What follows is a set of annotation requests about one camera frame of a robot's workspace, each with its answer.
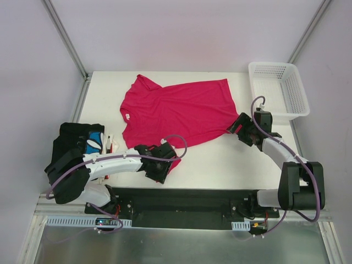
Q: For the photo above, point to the white perforated plastic basket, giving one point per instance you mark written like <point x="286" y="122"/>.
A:
<point x="282" y="87"/>

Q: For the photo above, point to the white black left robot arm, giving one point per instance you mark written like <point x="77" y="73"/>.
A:
<point x="72" y="176"/>

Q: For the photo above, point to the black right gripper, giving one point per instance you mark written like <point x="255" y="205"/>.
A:
<point x="240" y="127"/>

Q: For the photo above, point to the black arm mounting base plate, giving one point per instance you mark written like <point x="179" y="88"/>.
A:
<point x="186" y="208"/>

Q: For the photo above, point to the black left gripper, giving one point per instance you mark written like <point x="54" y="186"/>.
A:
<point x="164" y="164"/>

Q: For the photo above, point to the pink t shirt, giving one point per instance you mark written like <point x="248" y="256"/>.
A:
<point x="192" y="113"/>

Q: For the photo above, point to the aluminium frame rail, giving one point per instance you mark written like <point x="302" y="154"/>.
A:
<point x="50" y="207"/>

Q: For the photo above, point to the white red folded shirt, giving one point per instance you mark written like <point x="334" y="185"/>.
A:
<point x="107" y="143"/>

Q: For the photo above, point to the white slotted cable duct right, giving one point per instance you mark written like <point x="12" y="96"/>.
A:
<point x="241" y="226"/>

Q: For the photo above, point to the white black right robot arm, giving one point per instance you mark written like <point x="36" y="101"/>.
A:
<point x="301" y="185"/>

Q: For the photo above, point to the black folded t shirt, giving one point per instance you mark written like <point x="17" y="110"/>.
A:
<point x="74" y="141"/>

